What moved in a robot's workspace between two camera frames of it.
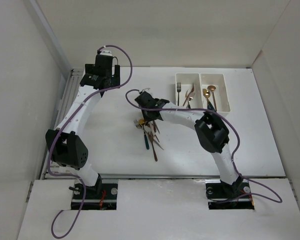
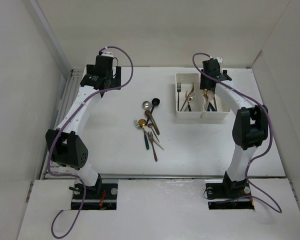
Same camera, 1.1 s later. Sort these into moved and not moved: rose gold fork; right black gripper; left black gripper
Moved: right black gripper
Not moved: rose gold fork; left black gripper
